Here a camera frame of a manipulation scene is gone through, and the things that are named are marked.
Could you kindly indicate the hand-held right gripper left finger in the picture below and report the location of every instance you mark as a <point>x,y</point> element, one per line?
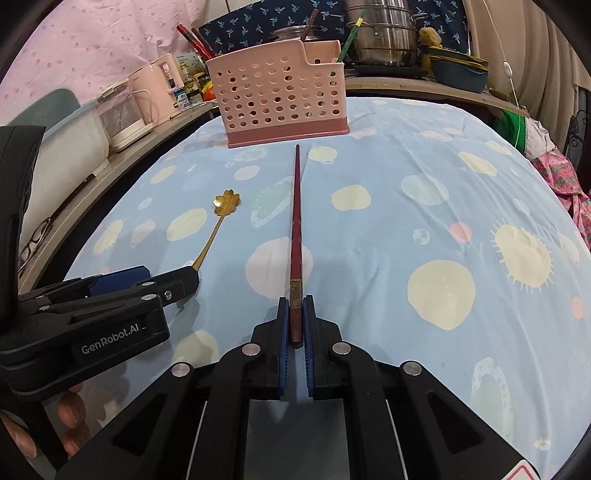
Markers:
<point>284,350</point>

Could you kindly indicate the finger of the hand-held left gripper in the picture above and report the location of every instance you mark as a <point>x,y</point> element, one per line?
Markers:
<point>182,286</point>
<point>120,279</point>

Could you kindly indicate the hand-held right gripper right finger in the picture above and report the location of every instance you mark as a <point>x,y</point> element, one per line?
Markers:
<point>308,364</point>

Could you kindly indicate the gold flower spoon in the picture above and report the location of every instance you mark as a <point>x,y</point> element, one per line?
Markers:
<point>217,221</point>

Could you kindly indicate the twisted dark red chopstick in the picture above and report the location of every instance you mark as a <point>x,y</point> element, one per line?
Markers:
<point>295,240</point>

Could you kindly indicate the pink perforated utensil basket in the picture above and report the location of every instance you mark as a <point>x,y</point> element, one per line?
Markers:
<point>277,92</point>

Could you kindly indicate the green chopstick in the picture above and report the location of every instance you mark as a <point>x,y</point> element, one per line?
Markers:
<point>348,39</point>

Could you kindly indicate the person's left hand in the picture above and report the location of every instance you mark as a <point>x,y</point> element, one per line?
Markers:
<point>69,410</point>

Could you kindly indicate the black eyeglasses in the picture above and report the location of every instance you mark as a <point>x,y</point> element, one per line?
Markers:
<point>34,244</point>

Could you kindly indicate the white box with grey lid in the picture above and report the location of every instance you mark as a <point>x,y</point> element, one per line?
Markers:
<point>69,152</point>

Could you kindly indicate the white clear blender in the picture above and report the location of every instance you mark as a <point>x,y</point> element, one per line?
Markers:
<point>124,120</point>

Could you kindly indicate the pink electric kettle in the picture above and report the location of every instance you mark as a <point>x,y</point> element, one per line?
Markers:
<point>154,87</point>

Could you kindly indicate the red tomato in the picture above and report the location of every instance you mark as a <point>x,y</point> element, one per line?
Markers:
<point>210,93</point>

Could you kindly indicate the pink dotted hanging cloth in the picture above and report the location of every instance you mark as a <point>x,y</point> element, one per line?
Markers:
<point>92,41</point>

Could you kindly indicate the navy floral cloth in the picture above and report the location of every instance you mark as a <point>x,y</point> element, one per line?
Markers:
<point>258,23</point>

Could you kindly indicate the steel rice cooker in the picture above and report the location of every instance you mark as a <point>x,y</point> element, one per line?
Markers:
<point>295,33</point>

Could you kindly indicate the black induction cooker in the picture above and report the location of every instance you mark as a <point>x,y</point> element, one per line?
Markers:
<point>392,70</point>

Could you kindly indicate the pink pineapple printed cloth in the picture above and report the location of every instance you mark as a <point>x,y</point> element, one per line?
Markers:
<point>568,198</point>

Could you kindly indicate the green bag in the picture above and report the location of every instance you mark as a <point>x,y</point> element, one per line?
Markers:
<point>515,129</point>

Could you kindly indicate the steel steamer pot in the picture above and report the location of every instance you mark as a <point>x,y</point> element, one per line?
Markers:
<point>383,32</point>

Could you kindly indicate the blue basin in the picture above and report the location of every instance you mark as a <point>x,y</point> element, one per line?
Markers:
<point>459,77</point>

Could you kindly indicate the yellow rimmed basin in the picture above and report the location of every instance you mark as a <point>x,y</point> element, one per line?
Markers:
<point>461,60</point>

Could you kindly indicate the brown sponge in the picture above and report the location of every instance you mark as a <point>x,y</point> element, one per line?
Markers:
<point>429,37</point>

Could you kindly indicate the beige curtain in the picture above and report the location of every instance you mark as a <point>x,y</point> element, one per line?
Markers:
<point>545,60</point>

